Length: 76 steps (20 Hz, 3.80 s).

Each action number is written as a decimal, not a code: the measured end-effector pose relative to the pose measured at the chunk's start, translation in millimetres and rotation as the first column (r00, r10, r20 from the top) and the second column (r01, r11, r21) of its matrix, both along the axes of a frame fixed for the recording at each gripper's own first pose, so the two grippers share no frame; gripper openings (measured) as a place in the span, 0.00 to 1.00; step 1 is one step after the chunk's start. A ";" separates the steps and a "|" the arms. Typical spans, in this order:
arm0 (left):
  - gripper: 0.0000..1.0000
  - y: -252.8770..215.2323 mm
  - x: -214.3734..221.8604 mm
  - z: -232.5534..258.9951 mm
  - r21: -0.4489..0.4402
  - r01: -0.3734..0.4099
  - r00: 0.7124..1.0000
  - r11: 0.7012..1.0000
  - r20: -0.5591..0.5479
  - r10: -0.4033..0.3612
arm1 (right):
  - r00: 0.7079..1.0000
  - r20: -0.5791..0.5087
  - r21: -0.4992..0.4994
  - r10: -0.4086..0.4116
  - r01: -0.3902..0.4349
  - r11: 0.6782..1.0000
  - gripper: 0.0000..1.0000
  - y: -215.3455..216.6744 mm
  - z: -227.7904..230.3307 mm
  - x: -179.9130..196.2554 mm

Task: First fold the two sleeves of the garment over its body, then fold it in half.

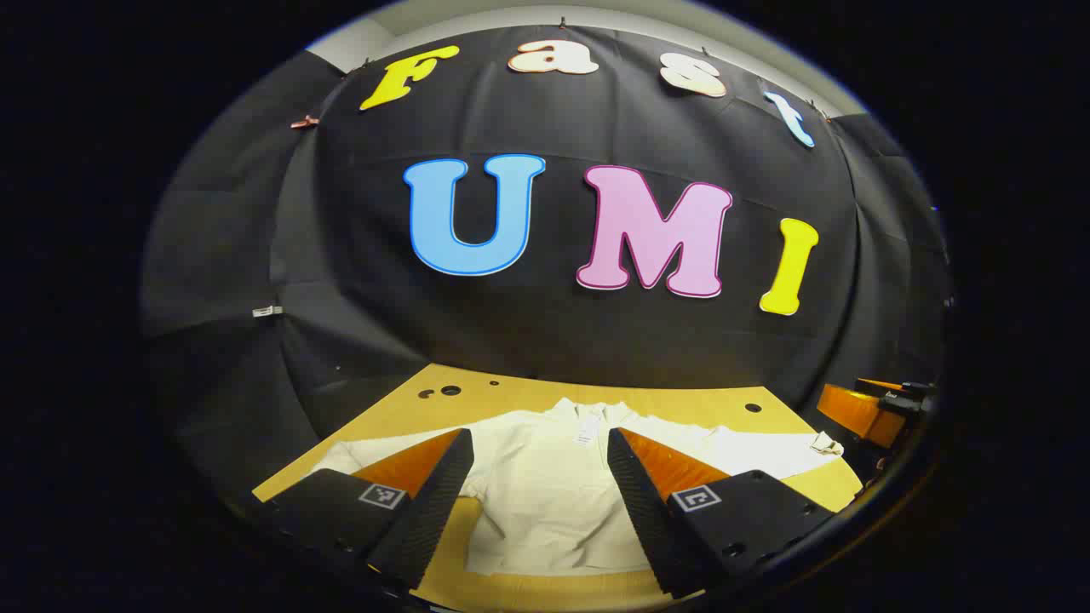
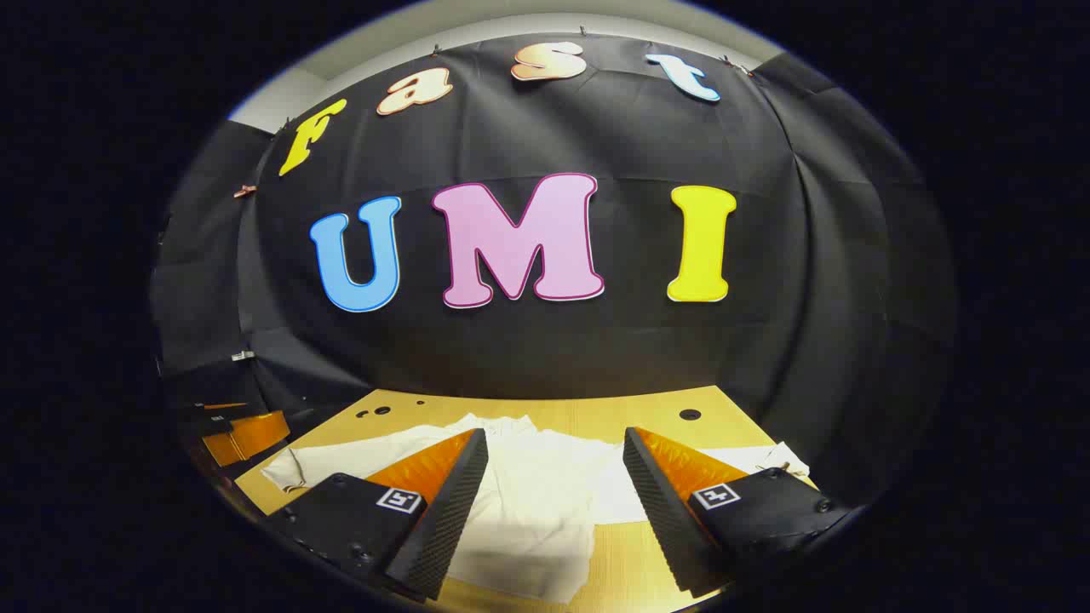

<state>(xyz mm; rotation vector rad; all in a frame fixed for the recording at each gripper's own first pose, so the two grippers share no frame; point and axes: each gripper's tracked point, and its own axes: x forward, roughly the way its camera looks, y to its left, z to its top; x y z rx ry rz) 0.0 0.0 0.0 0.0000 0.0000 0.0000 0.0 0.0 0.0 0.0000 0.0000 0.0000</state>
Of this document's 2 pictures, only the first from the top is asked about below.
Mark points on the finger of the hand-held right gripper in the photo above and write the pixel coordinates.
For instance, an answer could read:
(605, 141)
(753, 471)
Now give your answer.
(879, 385)
(856, 415)

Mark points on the silver clip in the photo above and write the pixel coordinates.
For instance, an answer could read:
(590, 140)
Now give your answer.
(267, 311)

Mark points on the black backdrop cloth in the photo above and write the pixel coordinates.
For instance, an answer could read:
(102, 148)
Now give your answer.
(545, 340)

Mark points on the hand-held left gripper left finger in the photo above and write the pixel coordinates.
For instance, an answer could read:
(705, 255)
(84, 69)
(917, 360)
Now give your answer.
(438, 498)

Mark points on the white sweatshirt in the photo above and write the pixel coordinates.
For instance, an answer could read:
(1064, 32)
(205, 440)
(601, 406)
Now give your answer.
(545, 498)

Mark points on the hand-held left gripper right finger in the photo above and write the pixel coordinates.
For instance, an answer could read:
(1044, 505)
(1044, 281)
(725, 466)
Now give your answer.
(639, 502)

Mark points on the copper clip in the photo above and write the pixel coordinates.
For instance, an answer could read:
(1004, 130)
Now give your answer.
(304, 123)

